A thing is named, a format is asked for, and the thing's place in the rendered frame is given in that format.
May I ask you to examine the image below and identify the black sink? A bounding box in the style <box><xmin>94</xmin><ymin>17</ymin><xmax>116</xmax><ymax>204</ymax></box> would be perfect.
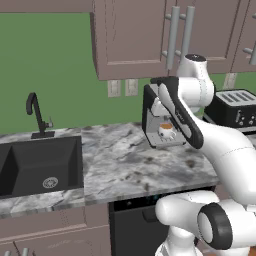
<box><xmin>0</xmin><ymin>134</ymin><xmax>85</xmax><ymax>200</ymax></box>

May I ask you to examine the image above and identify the black tap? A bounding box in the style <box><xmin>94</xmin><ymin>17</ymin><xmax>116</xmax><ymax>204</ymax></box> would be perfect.
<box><xmin>25</xmin><ymin>92</ymin><xmax>56</xmax><ymax>140</ymax></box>

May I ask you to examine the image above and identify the black toaster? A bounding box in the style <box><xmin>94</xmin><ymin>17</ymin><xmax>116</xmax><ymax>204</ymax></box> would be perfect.
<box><xmin>203</xmin><ymin>88</ymin><xmax>256</xmax><ymax>129</ymax></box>

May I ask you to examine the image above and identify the black dishwasher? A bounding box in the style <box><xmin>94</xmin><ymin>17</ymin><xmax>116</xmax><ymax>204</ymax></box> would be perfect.
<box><xmin>108</xmin><ymin>185</ymin><xmax>218</xmax><ymax>256</ymax></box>

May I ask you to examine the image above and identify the brown wall cupboard door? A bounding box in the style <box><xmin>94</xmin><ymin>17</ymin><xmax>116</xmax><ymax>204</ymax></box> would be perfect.
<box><xmin>168</xmin><ymin>0</ymin><xmax>243</xmax><ymax>75</ymax></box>
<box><xmin>90</xmin><ymin>0</ymin><xmax>172</xmax><ymax>81</ymax></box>
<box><xmin>230</xmin><ymin>0</ymin><xmax>256</xmax><ymax>74</ymax></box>

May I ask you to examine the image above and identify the white wall socket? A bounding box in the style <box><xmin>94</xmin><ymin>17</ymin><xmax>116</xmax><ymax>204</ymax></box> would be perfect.
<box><xmin>124</xmin><ymin>78</ymin><xmax>140</xmax><ymax>97</ymax></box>
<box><xmin>107</xmin><ymin>79</ymin><xmax>122</xmax><ymax>99</ymax></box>
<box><xmin>223</xmin><ymin>72</ymin><xmax>239</xmax><ymax>91</ymax></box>

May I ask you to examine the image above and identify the brown drawer front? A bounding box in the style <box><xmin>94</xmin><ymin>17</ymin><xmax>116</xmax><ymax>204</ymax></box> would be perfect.
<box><xmin>0</xmin><ymin>203</ymin><xmax>111</xmax><ymax>244</ymax></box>

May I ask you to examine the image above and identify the brown base cupboard door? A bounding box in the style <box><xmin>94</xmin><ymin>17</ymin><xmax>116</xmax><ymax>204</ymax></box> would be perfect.
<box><xmin>13</xmin><ymin>225</ymin><xmax>113</xmax><ymax>256</ymax></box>
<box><xmin>0</xmin><ymin>238</ymin><xmax>18</xmax><ymax>256</ymax></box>

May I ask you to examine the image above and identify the silver and black coffee machine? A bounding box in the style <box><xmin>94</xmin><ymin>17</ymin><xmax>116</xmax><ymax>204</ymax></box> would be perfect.
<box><xmin>142</xmin><ymin>83</ymin><xmax>188</xmax><ymax>150</ymax></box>

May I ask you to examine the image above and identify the brown wall cupboard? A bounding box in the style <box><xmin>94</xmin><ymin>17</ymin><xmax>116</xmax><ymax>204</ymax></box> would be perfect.
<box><xmin>0</xmin><ymin>0</ymin><xmax>95</xmax><ymax>14</ymax></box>

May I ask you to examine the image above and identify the white mug of coffee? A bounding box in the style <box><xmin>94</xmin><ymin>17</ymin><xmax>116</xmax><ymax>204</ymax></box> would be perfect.
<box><xmin>157</xmin><ymin>122</ymin><xmax>177</xmax><ymax>141</ymax></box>

